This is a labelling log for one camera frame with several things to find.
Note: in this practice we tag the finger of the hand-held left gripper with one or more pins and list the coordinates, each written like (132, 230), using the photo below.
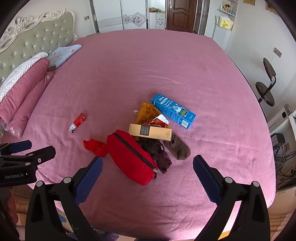
(20, 146)
(44, 154)

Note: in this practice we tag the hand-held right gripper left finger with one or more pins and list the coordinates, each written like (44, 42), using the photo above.
(89, 180)

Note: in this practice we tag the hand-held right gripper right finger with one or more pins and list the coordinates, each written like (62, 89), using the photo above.
(207, 178)

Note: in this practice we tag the brown sock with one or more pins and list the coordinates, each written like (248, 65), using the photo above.
(179, 148)

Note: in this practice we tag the red crumpled cloth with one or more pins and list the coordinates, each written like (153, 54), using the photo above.
(97, 147)

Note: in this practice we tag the red zip pouch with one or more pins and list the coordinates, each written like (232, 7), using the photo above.
(129, 160)

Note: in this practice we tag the small red foil wrapper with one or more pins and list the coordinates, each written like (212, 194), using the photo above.
(77, 122)

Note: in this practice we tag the pink pillows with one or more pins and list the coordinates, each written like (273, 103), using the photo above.
(25, 92)

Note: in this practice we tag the dark purple cloth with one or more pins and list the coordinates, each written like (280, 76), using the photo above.
(157, 153)

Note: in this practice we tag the beige cardboard box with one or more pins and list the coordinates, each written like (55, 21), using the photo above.
(157, 133)

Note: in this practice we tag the red and white snack packet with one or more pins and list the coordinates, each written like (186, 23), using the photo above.
(160, 121)

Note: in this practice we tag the white knitted blanket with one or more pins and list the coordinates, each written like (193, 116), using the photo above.
(22, 68)

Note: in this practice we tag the blue cardboard box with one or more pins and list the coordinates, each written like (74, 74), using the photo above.
(171, 109)

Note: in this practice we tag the patterned floor mat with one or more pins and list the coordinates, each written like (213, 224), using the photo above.
(281, 220)

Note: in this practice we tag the light blue patterned pillow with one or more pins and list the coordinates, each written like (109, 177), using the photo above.
(62, 54)

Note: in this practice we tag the dark swivel chair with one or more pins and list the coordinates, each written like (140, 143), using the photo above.
(264, 89)

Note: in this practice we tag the green tufted headboard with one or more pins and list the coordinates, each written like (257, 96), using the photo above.
(34, 39)

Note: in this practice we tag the pink bed sheet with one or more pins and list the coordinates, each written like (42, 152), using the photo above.
(161, 64)

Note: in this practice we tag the white wardrobe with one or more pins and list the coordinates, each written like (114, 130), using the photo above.
(111, 14)

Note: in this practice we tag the yellow packet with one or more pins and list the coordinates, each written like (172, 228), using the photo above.
(226, 23)

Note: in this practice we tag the small white cabinet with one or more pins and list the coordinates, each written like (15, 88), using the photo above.
(157, 20)

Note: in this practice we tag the brown wooden door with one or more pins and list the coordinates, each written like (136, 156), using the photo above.
(181, 14)

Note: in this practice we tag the white desk frame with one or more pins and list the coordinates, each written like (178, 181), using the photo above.
(281, 120)

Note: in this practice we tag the white wall shelf unit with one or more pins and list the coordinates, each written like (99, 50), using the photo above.
(222, 37)

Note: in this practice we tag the wall switch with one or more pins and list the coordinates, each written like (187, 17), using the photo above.
(277, 52)

